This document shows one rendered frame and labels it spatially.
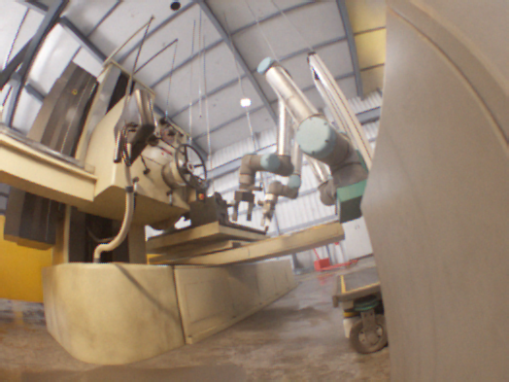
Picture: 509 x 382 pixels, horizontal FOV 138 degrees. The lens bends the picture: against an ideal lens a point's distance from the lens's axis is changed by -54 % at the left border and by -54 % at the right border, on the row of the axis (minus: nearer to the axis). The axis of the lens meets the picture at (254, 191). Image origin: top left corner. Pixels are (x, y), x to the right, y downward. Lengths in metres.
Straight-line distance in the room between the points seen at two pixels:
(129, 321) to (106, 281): 0.26
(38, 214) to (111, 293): 0.87
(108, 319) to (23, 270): 2.37
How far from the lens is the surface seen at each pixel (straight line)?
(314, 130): 0.80
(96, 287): 1.32
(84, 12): 9.70
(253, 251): 1.84
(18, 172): 1.50
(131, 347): 1.38
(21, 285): 3.52
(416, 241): 0.17
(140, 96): 1.00
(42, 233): 1.82
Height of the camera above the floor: 0.48
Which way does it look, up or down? 21 degrees up
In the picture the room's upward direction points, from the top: 11 degrees counter-clockwise
